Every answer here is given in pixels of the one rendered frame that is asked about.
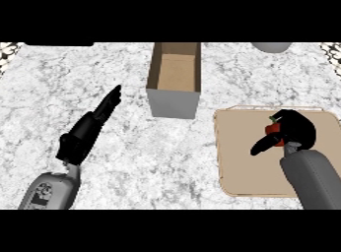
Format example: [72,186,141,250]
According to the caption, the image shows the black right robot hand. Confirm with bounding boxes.
[250,109,319,157]

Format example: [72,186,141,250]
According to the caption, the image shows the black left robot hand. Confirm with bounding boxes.
[56,84,124,166]

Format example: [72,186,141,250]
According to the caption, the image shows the red bell pepper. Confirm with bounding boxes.
[264,117,288,148]

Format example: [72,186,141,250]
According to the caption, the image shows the beige tray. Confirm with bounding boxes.
[214,104,341,199]

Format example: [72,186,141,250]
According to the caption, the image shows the cardboard box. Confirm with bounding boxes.
[146,42,204,120]

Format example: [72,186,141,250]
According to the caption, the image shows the grey round vessel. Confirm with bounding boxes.
[251,42,294,54]

